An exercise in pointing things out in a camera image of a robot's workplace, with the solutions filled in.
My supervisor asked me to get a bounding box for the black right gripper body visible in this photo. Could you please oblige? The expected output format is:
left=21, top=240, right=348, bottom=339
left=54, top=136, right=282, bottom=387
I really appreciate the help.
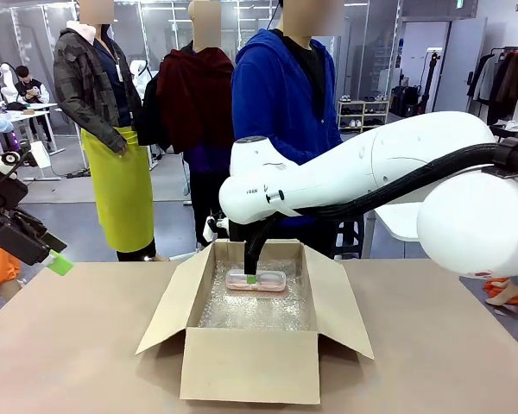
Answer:
left=227, top=218, right=265, bottom=256

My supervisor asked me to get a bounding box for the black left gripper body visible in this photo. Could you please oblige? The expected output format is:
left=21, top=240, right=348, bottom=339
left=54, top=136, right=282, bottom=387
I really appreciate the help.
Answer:
left=0, top=160, right=68, bottom=267

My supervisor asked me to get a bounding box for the pink transparent glasses case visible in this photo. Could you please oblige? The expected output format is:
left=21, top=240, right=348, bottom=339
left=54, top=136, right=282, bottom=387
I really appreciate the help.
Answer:
left=224, top=269, right=288, bottom=295

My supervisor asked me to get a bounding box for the clear bubble wrap sheet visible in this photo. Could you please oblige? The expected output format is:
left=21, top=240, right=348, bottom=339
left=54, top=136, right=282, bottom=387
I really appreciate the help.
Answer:
left=197, top=257, right=311, bottom=332

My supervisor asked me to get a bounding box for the mannequin with yellow apron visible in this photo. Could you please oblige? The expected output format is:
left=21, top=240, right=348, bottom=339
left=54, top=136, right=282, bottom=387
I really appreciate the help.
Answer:
left=53, top=0, right=157, bottom=263

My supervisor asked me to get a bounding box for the open brown cardboard box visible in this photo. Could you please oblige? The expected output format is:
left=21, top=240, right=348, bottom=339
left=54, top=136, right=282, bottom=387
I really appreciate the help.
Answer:
left=136, top=238, right=376, bottom=405

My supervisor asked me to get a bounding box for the black stool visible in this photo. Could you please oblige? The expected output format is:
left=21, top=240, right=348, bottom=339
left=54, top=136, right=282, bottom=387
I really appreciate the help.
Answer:
left=334, top=217, right=366, bottom=260

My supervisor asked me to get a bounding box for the white background desk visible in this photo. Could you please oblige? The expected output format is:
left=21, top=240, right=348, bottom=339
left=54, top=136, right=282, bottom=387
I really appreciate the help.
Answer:
left=0, top=102, right=66, bottom=182

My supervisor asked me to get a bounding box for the mannequin with red shawl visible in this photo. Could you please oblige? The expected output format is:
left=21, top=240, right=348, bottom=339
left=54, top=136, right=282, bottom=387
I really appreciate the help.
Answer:
left=137, top=0, right=237, bottom=249

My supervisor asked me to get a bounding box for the person in blue hoodie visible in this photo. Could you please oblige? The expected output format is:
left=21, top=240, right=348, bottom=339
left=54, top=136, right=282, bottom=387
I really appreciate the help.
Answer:
left=231, top=0, right=366, bottom=260

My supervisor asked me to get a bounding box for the seated person in varsity jacket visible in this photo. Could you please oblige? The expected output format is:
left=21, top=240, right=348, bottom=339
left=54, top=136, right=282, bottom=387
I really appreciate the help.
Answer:
left=13, top=65, right=51, bottom=104

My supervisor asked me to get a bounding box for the wooden shoe rack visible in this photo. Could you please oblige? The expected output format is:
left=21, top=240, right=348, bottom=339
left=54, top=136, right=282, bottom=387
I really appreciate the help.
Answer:
left=336, top=99, right=390, bottom=130

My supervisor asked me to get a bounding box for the black suitcase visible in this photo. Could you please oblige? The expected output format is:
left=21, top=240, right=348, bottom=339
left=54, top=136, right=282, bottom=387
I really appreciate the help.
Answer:
left=390, top=85, right=422, bottom=117

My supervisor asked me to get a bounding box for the black tripod stand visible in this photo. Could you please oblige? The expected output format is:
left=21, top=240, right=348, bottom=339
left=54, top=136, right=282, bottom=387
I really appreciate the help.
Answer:
left=418, top=49, right=442, bottom=117

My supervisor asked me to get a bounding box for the barefoot mannequin in jeans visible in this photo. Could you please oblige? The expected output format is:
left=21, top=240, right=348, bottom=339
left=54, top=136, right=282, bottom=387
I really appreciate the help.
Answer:
left=485, top=273, right=518, bottom=306

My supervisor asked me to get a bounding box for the black clothes rack with coats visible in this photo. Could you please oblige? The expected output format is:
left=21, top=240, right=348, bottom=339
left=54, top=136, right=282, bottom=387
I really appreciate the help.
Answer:
left=465, top=46, right=518, bottom=139

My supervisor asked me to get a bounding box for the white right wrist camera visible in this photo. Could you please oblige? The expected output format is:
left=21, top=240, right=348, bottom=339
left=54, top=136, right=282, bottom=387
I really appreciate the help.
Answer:
left=202, top=216, right=231, bottom=243

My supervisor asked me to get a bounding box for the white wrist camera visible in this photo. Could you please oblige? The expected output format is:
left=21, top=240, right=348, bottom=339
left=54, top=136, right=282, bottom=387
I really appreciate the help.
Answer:
left=0, top=140, right=53, bottom=180
left=202, top=216, right=231, bottom=243

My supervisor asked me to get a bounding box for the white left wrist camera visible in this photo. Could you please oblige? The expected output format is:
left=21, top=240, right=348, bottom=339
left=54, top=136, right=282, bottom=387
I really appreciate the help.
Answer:
left=0, top=140, right=53, bottom=180

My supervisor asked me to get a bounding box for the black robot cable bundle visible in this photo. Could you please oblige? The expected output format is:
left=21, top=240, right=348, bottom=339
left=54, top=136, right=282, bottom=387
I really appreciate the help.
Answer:
left=258, top=136, right=518, bottom=242

